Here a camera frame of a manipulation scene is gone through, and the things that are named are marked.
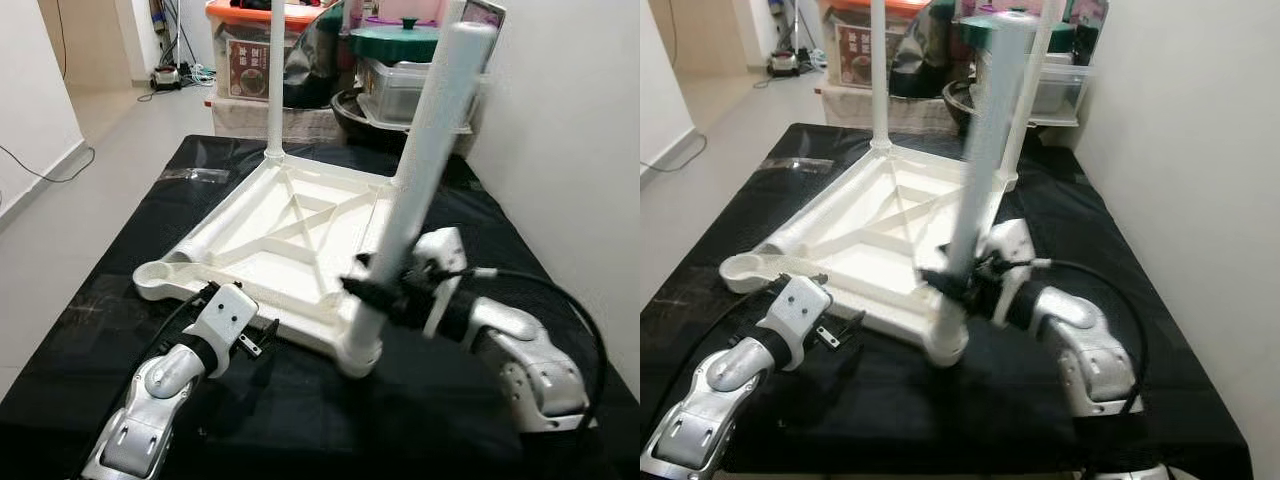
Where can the cream plastic children table top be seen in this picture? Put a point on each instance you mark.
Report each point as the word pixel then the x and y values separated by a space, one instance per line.
pixel 880 230
pixel 280 240

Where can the black tablecloth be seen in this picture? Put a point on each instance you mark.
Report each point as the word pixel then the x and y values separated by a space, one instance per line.
pixel 300 430
pixel 900 430

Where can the clear tape strip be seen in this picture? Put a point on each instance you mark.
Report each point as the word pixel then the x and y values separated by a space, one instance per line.
pixel 195 175
pixel 820 164

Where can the black wok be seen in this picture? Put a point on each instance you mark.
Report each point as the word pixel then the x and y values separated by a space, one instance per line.
pixel 350 120
pixel 955 105

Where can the beige patterned cloth cover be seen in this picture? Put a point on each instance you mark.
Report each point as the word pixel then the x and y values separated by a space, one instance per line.
pixel 300 122
pixel 900 112

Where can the clear plastic container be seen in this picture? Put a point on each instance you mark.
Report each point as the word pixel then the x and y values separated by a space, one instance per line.
pixel 395 90
pixel 1065 90

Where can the black plastic bag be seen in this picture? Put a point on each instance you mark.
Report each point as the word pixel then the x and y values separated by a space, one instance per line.
pixel 315 65
pixel 925 55

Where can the orange lid storage box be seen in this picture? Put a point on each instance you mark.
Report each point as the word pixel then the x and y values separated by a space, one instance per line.
pixel 855 55
pixel 245 65

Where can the green pot lid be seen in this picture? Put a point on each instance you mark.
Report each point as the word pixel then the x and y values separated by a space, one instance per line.
pixel 390 42
pixel 970 30

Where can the small floor appliance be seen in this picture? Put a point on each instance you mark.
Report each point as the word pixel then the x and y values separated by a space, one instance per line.
pixel 784 63
pixel 165 78

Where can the pink storage box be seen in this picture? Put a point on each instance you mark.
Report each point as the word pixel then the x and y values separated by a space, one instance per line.
pixel 400 10

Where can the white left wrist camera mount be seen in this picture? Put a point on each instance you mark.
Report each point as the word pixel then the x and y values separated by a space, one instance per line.
pixel 800 315
pixel 225 320

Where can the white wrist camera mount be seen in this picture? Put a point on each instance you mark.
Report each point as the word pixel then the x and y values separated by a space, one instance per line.
pixel 1010 240
pixel 225 320
pixel 800 315
pixel 440 250

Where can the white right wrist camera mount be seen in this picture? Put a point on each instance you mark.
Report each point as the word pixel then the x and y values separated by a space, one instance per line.
pixel 440 250
pixel 1010 240

